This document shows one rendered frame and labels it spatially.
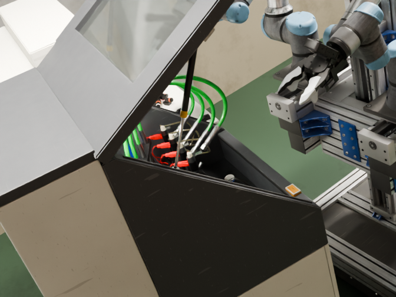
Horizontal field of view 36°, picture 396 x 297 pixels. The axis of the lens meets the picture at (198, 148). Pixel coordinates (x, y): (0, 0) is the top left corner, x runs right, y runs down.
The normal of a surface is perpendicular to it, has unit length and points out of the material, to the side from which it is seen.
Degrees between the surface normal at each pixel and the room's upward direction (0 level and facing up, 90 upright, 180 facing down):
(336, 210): 0
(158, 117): 90
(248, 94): 0
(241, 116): 0
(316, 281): 90
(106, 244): 90
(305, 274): 90
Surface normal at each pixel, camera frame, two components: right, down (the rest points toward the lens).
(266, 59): 0.56, 0.32
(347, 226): -0.26, -0.80
